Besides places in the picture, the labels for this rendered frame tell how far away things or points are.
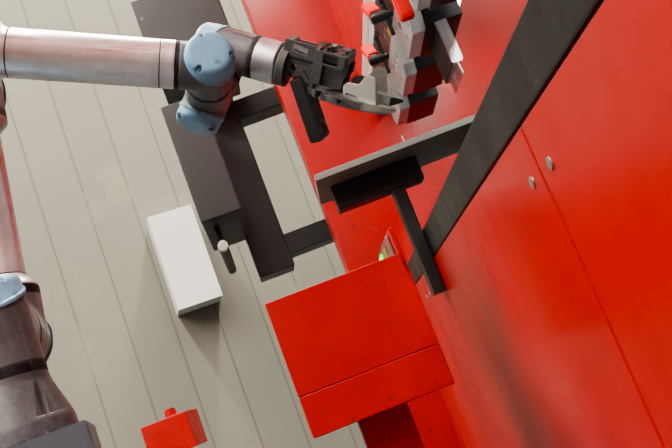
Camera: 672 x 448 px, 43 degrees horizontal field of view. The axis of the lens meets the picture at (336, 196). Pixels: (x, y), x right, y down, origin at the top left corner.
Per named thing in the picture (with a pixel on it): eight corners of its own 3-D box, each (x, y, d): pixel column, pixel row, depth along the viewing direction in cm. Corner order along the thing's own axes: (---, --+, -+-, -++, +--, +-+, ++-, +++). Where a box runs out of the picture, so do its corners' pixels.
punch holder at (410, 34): (408, 63, 149) (374, -17, 153) (452, 47, 150) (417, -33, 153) (413, 29, 135) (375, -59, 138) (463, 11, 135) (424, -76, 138)
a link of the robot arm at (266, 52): (247, 83, 142) (263, 73, 150) (272, 91, 142) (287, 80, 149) (254, 40, 139) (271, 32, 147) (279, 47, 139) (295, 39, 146)
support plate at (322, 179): (320, 205, 143) (318, 199, 144) (464, 150, 145) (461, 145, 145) (315, 181, 126) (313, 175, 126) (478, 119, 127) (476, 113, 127)
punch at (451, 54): (450, 95, 143) (428, 46, 145) (461, 91, 143) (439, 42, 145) (457, 74, 133) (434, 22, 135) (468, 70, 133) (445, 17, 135)
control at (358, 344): (316, 429, 107) (268, 296, 111) (433, 383, 109) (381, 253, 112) (313, 439, 88) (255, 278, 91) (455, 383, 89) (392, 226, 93)
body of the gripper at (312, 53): (349, 59, 136) (279, 39, 138) (338, 109, 139) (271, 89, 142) (361, 50, 143) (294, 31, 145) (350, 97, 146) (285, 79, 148)
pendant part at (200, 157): (213, 251, 276) (178, 152, 283) (248, 239, 278) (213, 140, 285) (200, 223, 233) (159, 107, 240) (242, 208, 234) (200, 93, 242)
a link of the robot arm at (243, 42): (194, 74, 148) (212, 34, 151) (252, 91, 146) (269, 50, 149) (184, 51, 141) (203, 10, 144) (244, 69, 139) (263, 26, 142)
